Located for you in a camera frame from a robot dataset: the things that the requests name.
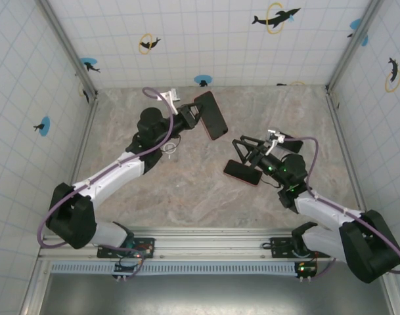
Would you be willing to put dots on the aluminium corner post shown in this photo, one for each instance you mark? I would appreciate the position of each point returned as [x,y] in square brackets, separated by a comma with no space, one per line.
[70,49]
[346,62]

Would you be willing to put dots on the pink phone case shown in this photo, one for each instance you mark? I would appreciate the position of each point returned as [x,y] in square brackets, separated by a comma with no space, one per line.
[221,136]

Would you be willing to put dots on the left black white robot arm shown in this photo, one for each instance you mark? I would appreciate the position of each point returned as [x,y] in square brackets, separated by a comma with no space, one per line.
[71,216]

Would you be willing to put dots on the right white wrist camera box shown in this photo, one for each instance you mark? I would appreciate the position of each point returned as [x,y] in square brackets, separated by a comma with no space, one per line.
[274,136]

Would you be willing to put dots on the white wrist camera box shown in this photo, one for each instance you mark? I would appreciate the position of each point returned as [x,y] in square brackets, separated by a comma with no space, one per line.
[170,96]
[274,136]

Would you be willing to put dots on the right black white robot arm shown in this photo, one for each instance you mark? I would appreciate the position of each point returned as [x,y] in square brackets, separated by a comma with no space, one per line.
[370,249]

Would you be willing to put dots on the grey metal sheet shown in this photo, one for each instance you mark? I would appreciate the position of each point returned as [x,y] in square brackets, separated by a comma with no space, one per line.
[219,295]

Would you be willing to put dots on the small black circuit board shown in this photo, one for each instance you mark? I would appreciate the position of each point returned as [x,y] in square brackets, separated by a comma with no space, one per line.
[121,269]
[306,269]

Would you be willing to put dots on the aluminium side rail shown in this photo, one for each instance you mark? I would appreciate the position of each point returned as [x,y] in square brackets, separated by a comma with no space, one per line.
[348,154]
[83,147]

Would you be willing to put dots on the long aluminium rail beam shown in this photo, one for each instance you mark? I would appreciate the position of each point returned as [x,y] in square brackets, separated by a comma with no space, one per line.
[213,244]

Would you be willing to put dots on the aluminium frame leg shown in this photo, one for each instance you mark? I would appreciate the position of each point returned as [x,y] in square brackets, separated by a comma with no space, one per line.
[35,288]
[391,295]

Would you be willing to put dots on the black phone red case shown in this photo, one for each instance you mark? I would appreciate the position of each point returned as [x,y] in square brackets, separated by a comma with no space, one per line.
[240,180]

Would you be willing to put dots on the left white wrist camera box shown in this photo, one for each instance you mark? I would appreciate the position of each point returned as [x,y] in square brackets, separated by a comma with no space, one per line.
[170,96]

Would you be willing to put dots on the seal blue circle sticker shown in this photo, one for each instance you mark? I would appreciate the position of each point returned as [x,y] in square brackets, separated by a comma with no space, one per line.
[46,126]
[203,78]
[355,23]
[87,61]

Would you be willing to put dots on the black smartphone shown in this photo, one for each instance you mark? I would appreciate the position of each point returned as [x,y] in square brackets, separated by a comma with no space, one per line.
[211,115]
[293,144]
[242,172]

